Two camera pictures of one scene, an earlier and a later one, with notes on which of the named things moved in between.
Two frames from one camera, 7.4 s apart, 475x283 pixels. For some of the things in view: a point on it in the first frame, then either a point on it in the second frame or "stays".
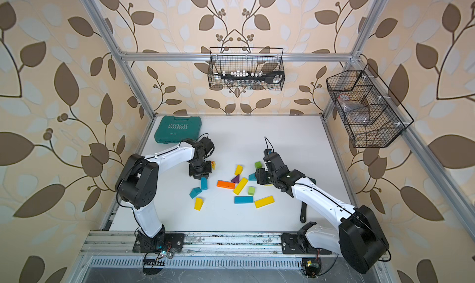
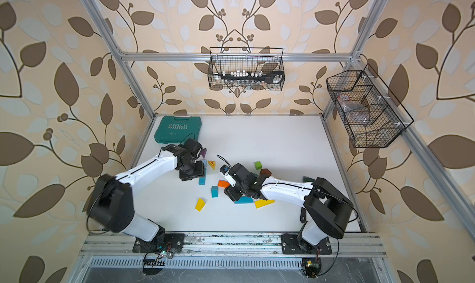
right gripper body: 266,177 to 236,191
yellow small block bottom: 198,204 stays
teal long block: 238,199 stays
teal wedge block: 195,192 to 214,191
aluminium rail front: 120,244 stays
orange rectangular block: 224,184 stays
